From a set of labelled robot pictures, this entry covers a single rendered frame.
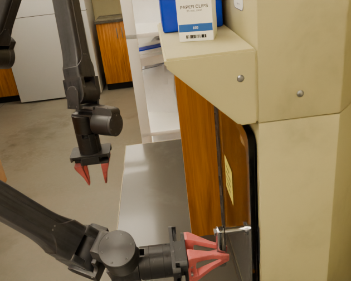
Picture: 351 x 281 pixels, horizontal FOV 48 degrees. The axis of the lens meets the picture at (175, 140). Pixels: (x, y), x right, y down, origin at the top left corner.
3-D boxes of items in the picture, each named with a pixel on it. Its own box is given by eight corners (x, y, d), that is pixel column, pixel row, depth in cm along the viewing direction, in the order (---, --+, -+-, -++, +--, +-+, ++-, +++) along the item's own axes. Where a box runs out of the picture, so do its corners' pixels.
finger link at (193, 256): (223, 222, 70) (171, 228, 70) (232, 253, 64) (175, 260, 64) (223, 248, 74) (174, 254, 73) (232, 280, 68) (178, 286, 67)
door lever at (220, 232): (247, 266, 69) (243, 255, 71) (247, 228, 64) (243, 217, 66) (217, 270, 69) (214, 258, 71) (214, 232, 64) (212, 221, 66)
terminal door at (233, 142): (227, 231, 98) (217, 76, 81) (258, 337, 70) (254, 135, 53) (224, 231, 98) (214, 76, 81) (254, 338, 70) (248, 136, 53)
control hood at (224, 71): (218, 65, 81) (214, 15, 77) (259, 124, 52) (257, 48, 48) (162, 72, 81) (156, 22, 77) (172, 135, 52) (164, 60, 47)
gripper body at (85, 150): (110, 159, 100) (105, 132, 97) (70, 164, 100) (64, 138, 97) (112, 148, 106) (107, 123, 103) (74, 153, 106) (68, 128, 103)
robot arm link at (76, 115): (79, 104, 101) (65, 112, 96) (101, 106, 98) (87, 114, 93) (85, 129, 104) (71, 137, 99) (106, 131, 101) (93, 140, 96)
